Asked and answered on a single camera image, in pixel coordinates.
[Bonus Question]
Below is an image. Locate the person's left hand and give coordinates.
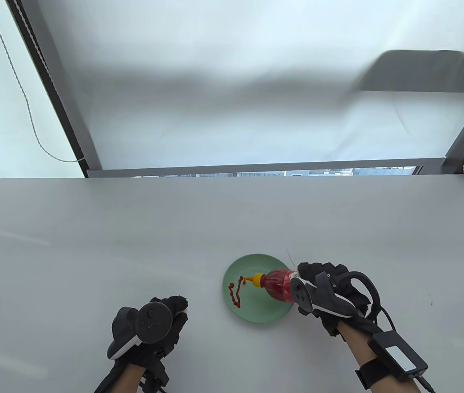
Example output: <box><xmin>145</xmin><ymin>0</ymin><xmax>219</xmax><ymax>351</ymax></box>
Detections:
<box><xmin>109</xmin><ymin>296</ymin><xmax>189</xmax><ymax>382</ymax></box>

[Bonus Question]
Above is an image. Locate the person's right hand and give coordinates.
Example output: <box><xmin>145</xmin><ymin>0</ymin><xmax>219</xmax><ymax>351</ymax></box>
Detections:
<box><xmin>291</xmin><ymin>262</ymin><xmax>382</xmax><ymax>338</ymax></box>

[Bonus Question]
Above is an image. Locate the red ketchup bottle yellow cap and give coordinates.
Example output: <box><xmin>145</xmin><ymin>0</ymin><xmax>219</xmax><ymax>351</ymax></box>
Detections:
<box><xmin>243</xmin><ymin>268</ymin><xmax>304</xmax><ymax>303</ymax></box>

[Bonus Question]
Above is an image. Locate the green plate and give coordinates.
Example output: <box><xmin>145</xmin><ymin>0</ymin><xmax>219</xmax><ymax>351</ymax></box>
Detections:
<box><xmin>222</xmin><ymin>254</ymin><xmax>298</xmax><ymax>324</ymax></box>

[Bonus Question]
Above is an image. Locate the person's left forearm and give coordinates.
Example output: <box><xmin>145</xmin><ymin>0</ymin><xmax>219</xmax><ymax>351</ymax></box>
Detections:
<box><xmin>93</xmin><ymin>362</ymin><xmax>147</xmax><ymax>393</ymax></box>

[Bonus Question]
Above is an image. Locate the person's right forearm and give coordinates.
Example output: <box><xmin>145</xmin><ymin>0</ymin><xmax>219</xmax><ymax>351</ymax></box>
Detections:
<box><xmin>340</xmin><ymin>323</ymin><xmax>385</xmax><ymax>393</ymax></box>

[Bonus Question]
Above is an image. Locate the black forearm sensor box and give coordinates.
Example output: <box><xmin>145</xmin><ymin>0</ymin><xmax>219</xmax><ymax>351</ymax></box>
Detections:
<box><xmin>369</xmin><ymin>332</ymin><xmax>428</xmax><ymax>379</ymax></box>

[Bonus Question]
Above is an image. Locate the red ketchup pattern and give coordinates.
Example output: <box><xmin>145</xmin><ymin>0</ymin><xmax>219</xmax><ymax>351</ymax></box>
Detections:
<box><xmin>228</xmin><ymin>276</ymin><xmax>244</xmax><ymax>308</ymax></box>

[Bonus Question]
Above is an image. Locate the black and white controller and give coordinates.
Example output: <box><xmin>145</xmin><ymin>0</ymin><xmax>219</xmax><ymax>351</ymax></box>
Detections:
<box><xmin>106</xmin><ymin>300</ymin><xmax>174</xmax><ymax>361</ymax></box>
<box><xmin>291</xmin><ymin>270</ymin><xmax>381</xmax><ymax>321</ymax></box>

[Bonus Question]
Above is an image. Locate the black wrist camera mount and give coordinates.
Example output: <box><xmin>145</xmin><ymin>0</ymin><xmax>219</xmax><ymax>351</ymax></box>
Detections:
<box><xmin>140</xmin><ymin>348</ymin><xmax>171</xmax><ymax>387</ymax></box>

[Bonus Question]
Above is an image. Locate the black forearm strap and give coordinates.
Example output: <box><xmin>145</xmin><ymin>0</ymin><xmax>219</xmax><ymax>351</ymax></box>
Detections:
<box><xmin>356</xmin><ymin>358</ymin><xmax>392</xmax><ymax>389</ymax></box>

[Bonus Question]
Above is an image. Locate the grey window bottom rail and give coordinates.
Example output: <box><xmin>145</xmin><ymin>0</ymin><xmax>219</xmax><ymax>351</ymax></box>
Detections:
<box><xmin>87</xmin><ymin>158</ymin><xmax>447</xmax><ymax>178</ymax></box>

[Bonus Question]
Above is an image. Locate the black cable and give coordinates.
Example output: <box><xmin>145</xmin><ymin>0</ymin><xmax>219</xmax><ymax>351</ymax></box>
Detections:
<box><xmin>373</xmin><ymin>303</ymin><xmax>437</xmax><ymax>393</ymax></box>

